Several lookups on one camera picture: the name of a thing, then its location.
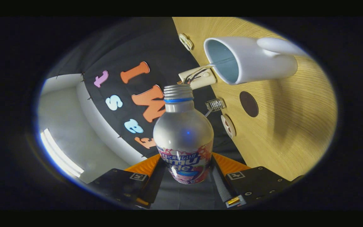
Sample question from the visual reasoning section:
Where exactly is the metal wire basket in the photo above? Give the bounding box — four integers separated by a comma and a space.
205, 98, 227, 112

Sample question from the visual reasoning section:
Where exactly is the dark brown round coaster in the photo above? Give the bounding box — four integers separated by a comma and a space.
239, 91, 259, 118

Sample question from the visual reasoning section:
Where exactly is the white cup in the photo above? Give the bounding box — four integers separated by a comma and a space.
203, 36, 309, 85

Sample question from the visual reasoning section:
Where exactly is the wooden table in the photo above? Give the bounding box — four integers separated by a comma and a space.
172, 17, 338, 182

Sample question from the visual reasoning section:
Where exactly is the white divided dish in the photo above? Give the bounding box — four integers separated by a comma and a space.
179, 33, 194, 51

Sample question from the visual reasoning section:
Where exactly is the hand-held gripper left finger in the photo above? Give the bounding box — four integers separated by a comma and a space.
89, 154, 166, 209

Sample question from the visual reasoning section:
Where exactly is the white plate with red food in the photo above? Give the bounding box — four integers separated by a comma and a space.
221, 114, 236, 138

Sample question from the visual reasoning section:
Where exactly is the white toaster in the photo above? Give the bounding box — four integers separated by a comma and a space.
178, 65, 217, 90

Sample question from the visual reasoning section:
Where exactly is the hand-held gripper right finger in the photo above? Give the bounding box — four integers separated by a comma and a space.
211, 152, 297, 208

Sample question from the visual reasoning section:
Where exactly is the black backdrop cloth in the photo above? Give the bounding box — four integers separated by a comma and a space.
46, 17, 246, 210

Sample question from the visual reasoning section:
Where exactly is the silver juice bottle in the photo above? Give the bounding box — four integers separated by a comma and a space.
153, 84, 214, 185

